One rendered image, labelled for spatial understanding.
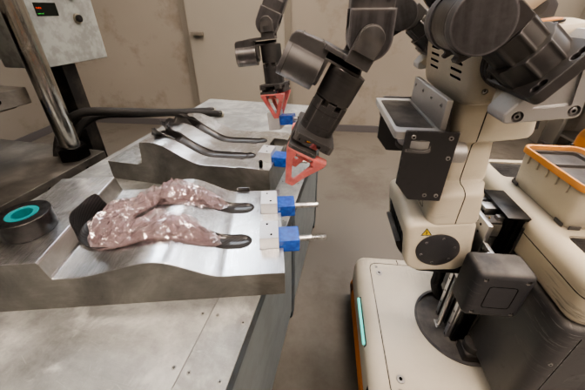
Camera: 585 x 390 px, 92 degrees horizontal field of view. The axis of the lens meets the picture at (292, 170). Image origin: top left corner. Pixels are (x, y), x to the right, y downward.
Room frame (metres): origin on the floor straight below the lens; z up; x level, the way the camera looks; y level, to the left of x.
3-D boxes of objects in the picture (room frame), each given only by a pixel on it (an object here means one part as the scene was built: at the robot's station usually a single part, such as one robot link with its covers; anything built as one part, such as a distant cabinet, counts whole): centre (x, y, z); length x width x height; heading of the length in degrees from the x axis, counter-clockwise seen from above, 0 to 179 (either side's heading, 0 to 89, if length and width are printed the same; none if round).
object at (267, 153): (0.70, 0.02, 0.89); 0.13 x 0.05 x 0.05; 77
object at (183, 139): (0.80, 0.26, 0.92); 0.35 x 0.16 x 0.09; 77
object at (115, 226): (0.46, 0.27, 0.90); 0.26 x 0.18 x 0.08; 94
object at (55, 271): (0.45, 0.27, 0.85); 0.50 x 0.26 x 0.11; 94
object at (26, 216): (0.39, 0.46, 0.93); 0.08 x 0.08 x 0.04
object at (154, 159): (0.82, 0.27, 0.87); 0.50 x 0.26 x 0.14; 77
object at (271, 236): (0.42, 0.00, 0.85); 0.13 x 0.05 x 0.05; 94
